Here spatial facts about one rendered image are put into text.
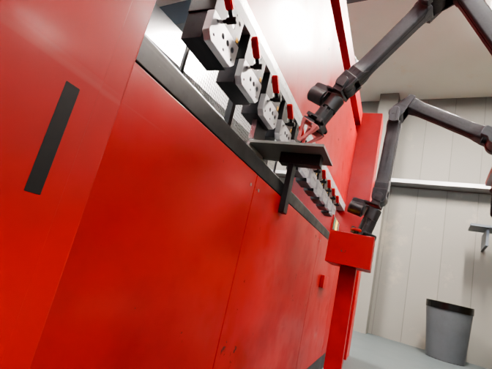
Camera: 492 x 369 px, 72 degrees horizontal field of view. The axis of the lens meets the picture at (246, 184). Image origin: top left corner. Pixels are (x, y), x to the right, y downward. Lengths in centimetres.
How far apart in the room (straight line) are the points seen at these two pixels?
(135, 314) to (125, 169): 24
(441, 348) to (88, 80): 499
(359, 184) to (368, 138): 48
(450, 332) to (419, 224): 166
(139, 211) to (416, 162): 582
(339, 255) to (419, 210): 469
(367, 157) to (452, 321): 247
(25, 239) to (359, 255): 114
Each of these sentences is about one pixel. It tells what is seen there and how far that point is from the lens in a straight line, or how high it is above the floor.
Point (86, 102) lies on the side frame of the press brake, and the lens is 35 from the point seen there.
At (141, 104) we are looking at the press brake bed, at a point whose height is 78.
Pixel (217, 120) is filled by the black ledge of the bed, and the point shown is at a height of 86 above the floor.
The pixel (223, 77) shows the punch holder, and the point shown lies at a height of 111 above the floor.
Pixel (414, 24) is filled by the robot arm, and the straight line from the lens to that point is 132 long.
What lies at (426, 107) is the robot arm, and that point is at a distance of 163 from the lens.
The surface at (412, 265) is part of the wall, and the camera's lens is 582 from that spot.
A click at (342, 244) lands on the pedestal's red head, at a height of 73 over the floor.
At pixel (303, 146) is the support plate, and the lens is 112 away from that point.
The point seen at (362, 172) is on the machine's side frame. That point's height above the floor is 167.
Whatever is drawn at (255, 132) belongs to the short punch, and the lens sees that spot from 126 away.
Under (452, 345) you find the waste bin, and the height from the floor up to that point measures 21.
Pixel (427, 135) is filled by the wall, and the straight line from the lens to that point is 638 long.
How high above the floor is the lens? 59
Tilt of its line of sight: 13 degrees up
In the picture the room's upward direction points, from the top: 13 degrees clockwise
